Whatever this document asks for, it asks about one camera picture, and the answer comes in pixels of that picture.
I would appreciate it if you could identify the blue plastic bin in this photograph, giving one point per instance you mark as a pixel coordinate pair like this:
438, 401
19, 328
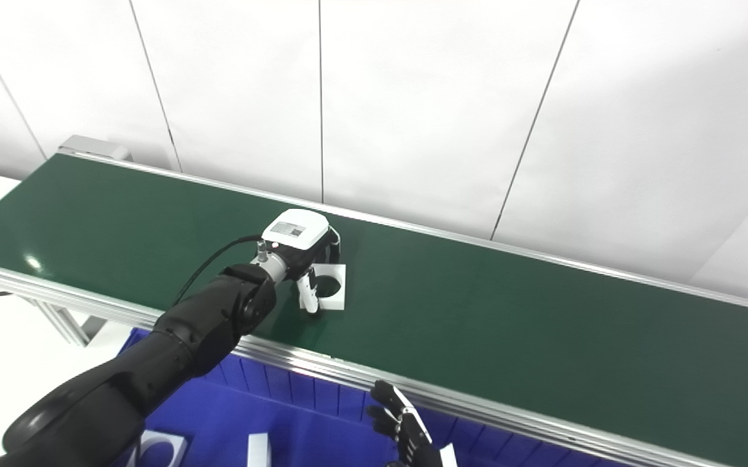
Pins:
510, 451
322, 428

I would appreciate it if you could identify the white square part round hole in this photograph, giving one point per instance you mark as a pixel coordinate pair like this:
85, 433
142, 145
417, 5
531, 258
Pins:
338, 299
176, 447

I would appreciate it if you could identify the grey conveyor motor housing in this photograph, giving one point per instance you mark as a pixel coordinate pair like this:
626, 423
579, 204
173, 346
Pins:
92, 147

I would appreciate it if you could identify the green conveyor belt aluminium frame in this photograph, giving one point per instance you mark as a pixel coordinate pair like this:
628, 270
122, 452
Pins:
510, 324

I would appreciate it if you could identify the aluminium conveyor support leg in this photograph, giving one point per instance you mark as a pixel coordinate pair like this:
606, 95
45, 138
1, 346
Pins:
66, 324

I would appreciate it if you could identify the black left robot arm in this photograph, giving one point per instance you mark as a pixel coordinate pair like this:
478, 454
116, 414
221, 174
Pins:
173, 350

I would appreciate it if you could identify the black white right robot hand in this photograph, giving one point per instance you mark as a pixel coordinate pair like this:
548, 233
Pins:
413, 441

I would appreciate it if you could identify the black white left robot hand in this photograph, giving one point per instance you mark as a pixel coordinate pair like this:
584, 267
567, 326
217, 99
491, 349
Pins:
296, 230

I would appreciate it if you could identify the white rectangular block part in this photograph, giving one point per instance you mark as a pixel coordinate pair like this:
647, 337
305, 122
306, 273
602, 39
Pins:
258, 451

